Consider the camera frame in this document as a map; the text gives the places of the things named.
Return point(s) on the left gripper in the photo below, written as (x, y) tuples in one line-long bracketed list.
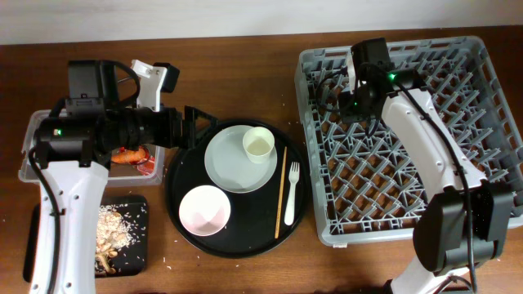
[(173, 139)]

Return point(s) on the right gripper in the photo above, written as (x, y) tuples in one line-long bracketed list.
[(348, 113)]

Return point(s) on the red snack wrapper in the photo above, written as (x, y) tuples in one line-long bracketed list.
[(145, 165)]

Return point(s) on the white cup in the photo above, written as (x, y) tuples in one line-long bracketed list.
[(258, 143)]

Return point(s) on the orange carrot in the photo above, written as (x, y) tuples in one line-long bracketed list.
[(130, 157)]

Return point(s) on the pink bowl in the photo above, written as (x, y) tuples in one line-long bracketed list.
[(204, 210)]

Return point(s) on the food scraps and rice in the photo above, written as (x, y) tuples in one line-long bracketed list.
[(117, 233)]

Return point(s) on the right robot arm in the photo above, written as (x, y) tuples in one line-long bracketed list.
[(466, 219)]

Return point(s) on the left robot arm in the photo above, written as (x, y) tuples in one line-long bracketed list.
[(109, 106)]

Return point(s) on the grey dishwasher rack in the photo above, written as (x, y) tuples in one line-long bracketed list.
[(365, 188)]

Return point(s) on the light grey plate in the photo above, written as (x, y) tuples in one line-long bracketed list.
[(228, 166)]

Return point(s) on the clear plastic bin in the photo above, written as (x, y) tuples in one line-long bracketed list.
[(120, 175)]

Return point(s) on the round black serving tray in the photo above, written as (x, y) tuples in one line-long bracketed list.
[(251, 227)]

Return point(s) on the white plastic fork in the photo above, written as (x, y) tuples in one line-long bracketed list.
[(293, 177)]

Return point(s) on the wooden chopstick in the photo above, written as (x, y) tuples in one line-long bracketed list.
[(281, 191)]

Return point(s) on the black rectangular tray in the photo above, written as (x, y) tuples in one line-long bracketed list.
[(138, 256)]

